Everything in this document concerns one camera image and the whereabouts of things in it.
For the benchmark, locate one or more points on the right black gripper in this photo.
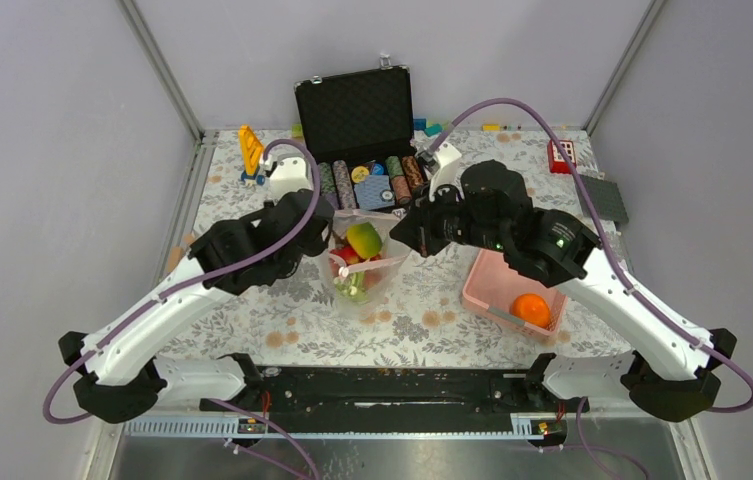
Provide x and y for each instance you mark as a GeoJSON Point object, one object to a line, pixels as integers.
{"type": "Point", "coordinates": [418, 229]}

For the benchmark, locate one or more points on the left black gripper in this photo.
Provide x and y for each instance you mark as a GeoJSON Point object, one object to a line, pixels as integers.
{"type": "Point", "coordinates": [320, 244]}

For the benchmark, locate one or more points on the clear pink zip bag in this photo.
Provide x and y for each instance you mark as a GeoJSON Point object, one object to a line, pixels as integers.
{"type": "Point", "coordinates": [386, 264]}

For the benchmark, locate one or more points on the green celery stalk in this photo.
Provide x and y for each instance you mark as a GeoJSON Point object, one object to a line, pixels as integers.
{"type": "Point", "coordinates": [357, 286]}

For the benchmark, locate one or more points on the orange fruit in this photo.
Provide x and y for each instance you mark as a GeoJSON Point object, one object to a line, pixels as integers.
{"type": "Point", "coordinates": [532, 309]}

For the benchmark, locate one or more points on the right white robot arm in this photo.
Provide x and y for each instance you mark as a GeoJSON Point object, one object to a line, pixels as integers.
{"type": "Point", "coordinates": [670, 369]}

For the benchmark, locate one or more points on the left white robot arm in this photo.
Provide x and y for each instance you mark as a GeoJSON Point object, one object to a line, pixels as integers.
{"type": "Point", "coordinates": [121, 372]}

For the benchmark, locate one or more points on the blue card deck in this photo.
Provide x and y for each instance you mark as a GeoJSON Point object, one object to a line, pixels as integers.
{"type": "Point", "coordinates": [374, 192]}

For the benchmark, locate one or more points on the yellow toy ladder cart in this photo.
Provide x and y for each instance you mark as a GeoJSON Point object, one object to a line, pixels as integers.
{"type": "Point", "coordinates": [252, 150]}

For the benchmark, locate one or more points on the yellow poker chip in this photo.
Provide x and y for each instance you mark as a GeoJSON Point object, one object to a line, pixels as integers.
{"type": "Point", "coordinates": [359, 174]}

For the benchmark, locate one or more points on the pink plastic basket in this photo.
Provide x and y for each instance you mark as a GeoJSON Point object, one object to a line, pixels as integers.
{"type": "Point", "coordinates": [492, 287]}

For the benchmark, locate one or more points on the wooden toy block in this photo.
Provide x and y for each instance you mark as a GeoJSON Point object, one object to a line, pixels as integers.
{"type": "Point", "coordinates": [175, 255]}

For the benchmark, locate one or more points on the teal toy block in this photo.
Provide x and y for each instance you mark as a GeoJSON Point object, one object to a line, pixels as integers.
{"type": "Point", "coordinates": [433, 130]}

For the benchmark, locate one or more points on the black poker chip case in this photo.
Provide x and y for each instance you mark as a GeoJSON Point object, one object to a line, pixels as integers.
{"type": "Point", "coordinates": [360, 118]}

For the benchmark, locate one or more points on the red grid block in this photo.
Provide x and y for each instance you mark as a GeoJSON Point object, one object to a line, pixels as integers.
{"type": "Point", "coordinates": [557, 164]}

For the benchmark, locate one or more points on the grey building baseplate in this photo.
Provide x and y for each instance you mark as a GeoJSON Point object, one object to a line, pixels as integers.
{"type": "Point", "coordinates": [606, 198]}

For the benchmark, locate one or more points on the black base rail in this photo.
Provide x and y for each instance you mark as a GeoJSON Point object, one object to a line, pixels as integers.
{"type": "Point", "coordinates": [323, 400]}

